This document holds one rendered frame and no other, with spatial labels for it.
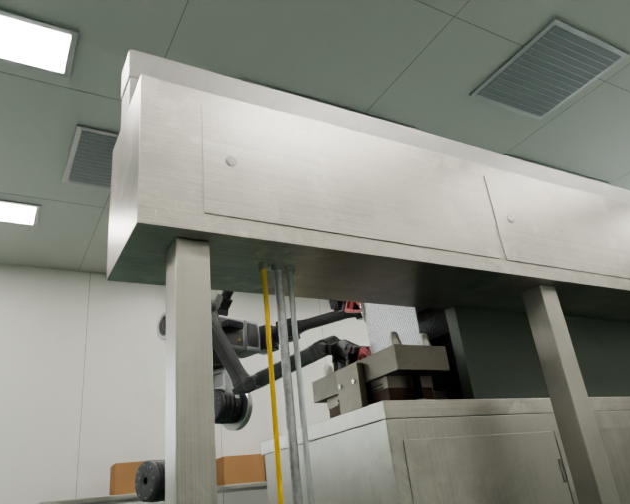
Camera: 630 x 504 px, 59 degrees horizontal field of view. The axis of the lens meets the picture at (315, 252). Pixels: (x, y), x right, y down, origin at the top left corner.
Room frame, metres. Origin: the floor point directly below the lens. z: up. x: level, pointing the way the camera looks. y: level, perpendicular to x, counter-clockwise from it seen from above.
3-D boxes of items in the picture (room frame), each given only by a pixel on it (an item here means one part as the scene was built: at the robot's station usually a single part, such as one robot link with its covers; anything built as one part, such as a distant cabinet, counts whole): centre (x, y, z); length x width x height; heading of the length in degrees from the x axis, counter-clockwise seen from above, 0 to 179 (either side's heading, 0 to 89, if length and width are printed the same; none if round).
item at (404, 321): (1.59, -0.20, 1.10); 0.23 x 0.01 x 0.18; 32
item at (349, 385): (1.43, -0.05, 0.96); 0.10 x 0.03 x 0.11; 32
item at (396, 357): (1.49, -0.12, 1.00); 0.40 x 0.16 x 0.06; 32
